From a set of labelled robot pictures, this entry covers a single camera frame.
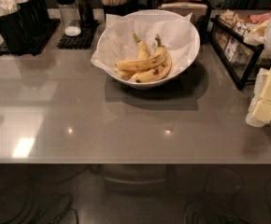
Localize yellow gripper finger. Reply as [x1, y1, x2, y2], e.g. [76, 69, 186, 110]
[246, 95, 271, 128]

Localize curved yellow banana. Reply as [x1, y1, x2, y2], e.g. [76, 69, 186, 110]
[115, 35, 166, 71]

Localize front spotted yellow banana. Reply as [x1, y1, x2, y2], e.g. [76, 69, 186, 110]
[130, 52, 172, 83]

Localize upright yellow banana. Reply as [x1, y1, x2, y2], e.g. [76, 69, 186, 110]
[132, 32, 150, 60]

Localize small left yellow banana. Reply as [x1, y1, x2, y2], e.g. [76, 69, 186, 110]
[116, 70, 136, 80]

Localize white paper bowl liner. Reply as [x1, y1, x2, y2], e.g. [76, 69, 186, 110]
[90, 12, 196, 79]

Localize white ceramic bowl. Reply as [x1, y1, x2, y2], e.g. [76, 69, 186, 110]
[96, 9, 201, 90]

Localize assorted condiment packets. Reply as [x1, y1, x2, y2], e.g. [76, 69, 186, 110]
[214, 9, 271, 63]

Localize black stir stick holder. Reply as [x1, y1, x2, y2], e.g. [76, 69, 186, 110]
[103, 0, 138, 16]

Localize small black rubber mat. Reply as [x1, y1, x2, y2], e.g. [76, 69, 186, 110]
[57, 20, 99, 49]

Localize dark pepper shaker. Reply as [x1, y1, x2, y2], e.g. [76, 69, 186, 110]
[76, 0, 94, 27]

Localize clear salt shaker black cap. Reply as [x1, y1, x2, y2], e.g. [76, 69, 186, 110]
[56, 0, 81, 37]

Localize rear black cutlery holder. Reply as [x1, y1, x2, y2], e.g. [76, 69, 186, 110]
[20, 0, 50, 37]

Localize black cutlery holder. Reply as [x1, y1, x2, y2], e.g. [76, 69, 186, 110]
[0, 7, 30, 53]
[20, 0, 50, 37]

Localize front black cutlery holder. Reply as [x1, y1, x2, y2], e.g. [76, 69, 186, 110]
[0, 7, 30, 53]

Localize black wire condiment rack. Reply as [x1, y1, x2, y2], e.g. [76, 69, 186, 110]
[209, 16, 271, 90]

